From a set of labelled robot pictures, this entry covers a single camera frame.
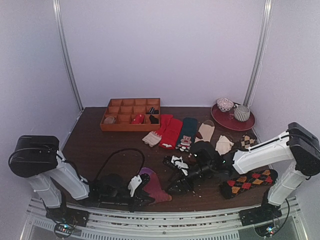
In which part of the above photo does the magenta purple ribbed sock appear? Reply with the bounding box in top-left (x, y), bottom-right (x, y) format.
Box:
top-left (139, 167), bottom-right (172, 205)

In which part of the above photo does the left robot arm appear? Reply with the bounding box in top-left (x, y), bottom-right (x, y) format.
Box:
top-left (8, 135), bottom-right (155, 222)

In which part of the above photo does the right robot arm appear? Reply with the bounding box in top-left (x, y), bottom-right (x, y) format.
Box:
top-left (163, 122), bottom-right (320, 221)

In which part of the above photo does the argyle black orange sock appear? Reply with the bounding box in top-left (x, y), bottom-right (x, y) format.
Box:
top-left (219, 169), bottom-right (278, 200)

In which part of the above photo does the green reindeer sock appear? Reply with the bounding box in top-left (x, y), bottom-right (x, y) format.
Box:
top-left (175, 117), bottom-right (198, 152)

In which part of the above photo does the cream red-trim sock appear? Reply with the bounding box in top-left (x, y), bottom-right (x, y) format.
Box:
top-left (142, 131), bottom-right (162, 148)

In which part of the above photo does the red long sock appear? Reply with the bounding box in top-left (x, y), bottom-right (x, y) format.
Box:
top-left (159, 118), bottom-right (183, 149)

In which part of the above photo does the cream brown short sock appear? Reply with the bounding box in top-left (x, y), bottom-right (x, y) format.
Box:
top-left (215, 135), bottom-right (234, 156)

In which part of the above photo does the cream striped sock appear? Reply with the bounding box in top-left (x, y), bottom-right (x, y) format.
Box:
top-left (194, 120), bottom-right (215, 143)

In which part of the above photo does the black rolled sock in tray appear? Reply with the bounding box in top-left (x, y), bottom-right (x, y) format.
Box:
top-left (149, 114), bottom-right (160, 124)

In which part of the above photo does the red round tray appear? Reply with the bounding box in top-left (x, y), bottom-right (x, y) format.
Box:
top-left (210, 104), bottom-right (256, 132)

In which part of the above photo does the red rolled sock in tray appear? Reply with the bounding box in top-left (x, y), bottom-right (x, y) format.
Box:
top-left (131, 113), bottom-right (145, 125)

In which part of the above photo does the black striped sock in tray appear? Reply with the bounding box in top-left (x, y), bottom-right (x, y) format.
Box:
top-left (146, 107), bottom-right (159, 115)

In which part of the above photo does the argyle beige brown sock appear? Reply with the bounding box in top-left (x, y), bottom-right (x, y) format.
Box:
top-left (235, 135), bottom-right (258, 151)

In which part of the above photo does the beige sock in tray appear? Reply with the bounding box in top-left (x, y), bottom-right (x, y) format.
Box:
top-left (103, 115), bottom-right (116, 125)

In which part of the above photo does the wooden divided organizer tray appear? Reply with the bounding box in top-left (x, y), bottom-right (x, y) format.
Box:
top-left (100, 98), bottom-right (161, 132)

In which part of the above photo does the patterned white red bowl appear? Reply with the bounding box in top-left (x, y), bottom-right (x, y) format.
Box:
top-left (216, 97), bottom-right (234, 112)

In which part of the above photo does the striped grey cup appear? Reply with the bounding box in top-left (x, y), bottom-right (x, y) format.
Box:
top-left (234, 104), bottom-right (251, 122)

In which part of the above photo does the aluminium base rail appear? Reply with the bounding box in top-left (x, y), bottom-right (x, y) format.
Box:
top-left (18, 197), bottom-right (311, 240)

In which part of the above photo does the black cable loop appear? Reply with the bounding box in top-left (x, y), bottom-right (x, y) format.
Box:
top-left (96, 147), bottom-right (146, 181)

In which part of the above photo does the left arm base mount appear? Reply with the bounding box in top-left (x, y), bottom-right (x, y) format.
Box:
top-left (45, 207), bottom-right (90, 227)

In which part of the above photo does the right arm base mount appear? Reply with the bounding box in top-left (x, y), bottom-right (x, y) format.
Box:
top-left (239, 203), bottom-right (282, 227)

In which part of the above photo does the right aluminium frame post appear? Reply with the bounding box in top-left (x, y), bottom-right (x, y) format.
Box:
top-left (243, 0), bottom-right (274, 108)

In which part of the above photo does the aluminium frame post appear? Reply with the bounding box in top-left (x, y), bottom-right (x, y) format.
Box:
top-left (243, 0), bottom-right (274, 108)
top-left (52, 0), bottom-right (84, 112)

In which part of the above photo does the left aluminium frame post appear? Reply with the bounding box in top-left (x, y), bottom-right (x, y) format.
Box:
top-left (52, 0), bottom-right (84, 112)

